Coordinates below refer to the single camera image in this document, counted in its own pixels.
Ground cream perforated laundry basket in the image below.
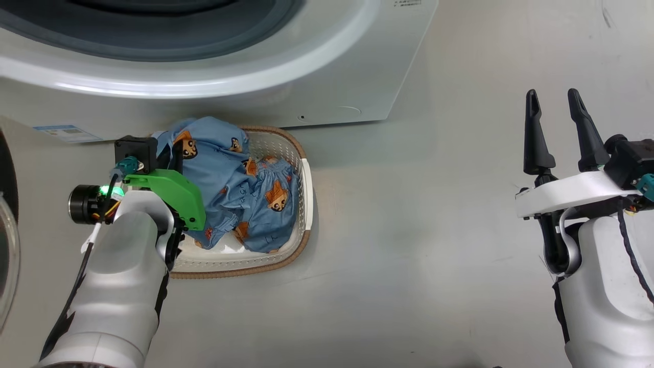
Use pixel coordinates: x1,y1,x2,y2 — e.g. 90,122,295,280
153,126,314,280

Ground blue bear-print shirt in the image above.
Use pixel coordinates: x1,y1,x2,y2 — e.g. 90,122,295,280
152,117,261,250

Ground washing machine glass door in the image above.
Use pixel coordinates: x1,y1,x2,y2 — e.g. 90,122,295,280
0,128,21,333

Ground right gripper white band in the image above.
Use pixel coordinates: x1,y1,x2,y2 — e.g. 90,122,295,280
515,88,644,219

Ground white front-load washing machine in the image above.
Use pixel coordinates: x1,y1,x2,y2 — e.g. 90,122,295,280
0,0,439,143

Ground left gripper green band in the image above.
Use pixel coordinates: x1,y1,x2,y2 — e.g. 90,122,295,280
124,139,206,232

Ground blue energy label sticker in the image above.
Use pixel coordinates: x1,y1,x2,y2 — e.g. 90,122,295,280
33,124,103,143

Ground blue bear-print shorts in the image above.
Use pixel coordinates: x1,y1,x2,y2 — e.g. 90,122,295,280
232,156,300,254

